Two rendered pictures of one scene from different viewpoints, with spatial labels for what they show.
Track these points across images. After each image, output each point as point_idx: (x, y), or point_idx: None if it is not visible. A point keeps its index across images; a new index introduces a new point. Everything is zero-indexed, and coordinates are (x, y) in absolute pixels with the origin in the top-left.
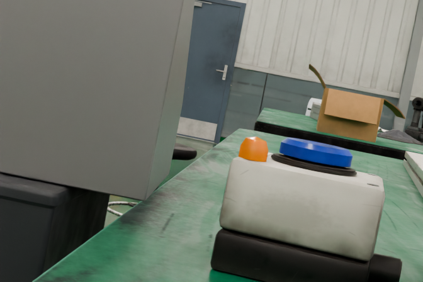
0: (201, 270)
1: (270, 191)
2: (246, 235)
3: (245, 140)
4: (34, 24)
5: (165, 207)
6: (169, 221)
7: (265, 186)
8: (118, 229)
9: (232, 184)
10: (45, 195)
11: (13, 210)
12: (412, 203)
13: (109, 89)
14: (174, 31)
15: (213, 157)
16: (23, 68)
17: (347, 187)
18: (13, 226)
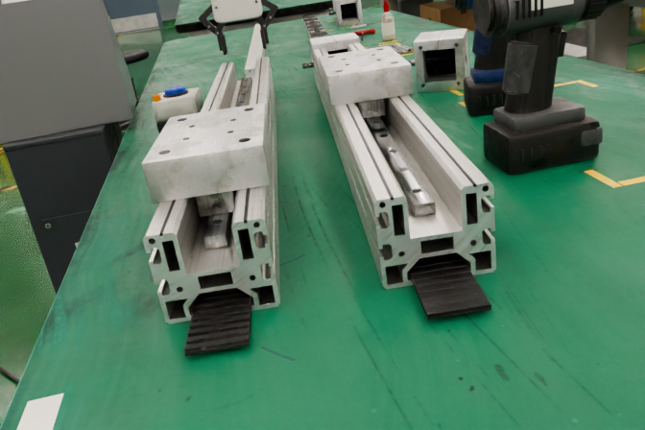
0: (156, 134)
1: (165, 107)
2: (164, 121)
3: (153, 96)
4: (65, 75)
5: (140, 118)
6: (143, 123)
7: (163, 107)
8: (129, 132)
9: (155, 109)
10: (99, 131)
11: (90, 139)
12: (243, 68)
13: (103, 86)
14: (115, 59)
15: (153, 80)
16: (69, 91)
17: (184, 99)
18: (93, 144)
